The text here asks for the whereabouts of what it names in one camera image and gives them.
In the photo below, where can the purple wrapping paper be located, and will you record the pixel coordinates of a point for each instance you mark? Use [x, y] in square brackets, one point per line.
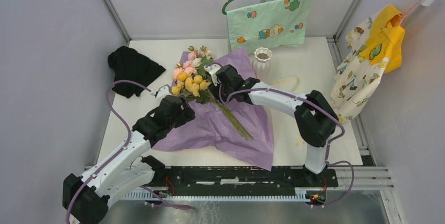
[211, 128]

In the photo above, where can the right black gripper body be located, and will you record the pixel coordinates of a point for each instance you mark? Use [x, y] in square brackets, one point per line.
[225, 92]

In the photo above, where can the yellow cartoon print shirt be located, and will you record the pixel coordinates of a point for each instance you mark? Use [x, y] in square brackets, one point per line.
[375, 49]

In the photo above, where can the pink clothes hanger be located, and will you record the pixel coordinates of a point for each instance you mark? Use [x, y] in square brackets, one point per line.
[409, 11]

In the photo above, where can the large pink rose stem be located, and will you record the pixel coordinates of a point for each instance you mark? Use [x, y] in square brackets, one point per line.
[183, 71]

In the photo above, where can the small circuit board with LED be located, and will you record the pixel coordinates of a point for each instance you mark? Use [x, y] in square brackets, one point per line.
[315, 200]

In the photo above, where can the white slotted cable duct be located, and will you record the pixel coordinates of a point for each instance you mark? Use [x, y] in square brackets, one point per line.
[142, 194]

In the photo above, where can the small pink rose stem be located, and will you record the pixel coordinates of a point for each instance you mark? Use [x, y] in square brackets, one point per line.
[196, 59]

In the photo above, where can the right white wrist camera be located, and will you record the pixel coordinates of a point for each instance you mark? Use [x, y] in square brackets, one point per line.
[211, 72]

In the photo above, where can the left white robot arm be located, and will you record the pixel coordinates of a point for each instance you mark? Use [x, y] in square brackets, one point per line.
[88, 197]

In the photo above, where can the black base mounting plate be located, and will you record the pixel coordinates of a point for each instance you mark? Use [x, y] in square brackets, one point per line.
[239, 181]

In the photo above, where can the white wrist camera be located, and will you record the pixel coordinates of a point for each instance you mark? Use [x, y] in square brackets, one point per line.
[161, 92]
[211, 72]

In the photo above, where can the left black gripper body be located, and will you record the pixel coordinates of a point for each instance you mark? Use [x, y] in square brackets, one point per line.
[184, 115]

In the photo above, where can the yellow rose stem bunch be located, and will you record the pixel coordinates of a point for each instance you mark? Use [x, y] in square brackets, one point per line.
[195, 88]

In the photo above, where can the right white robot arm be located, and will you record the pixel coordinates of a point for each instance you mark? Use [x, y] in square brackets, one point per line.
[315, 119]

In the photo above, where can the black cloth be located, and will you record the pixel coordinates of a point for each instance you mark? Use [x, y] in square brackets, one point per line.
[129, 64]

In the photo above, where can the green cartoon print towel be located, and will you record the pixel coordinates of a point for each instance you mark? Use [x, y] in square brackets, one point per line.
[268, 25]

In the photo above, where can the white ribbed vase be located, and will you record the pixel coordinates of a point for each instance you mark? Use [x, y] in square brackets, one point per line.
[261, 63]

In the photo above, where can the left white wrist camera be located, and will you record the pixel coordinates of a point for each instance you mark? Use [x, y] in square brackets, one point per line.
[161, 92]

